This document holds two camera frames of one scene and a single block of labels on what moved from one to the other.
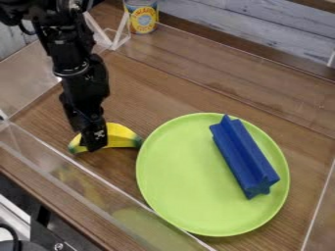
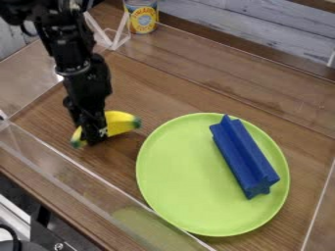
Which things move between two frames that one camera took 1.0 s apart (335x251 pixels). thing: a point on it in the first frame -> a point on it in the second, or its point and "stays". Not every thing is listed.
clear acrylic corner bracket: (107, 39) stays
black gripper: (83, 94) stays
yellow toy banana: (119, 137) -> (117, 122)
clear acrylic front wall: (59, 206) stays
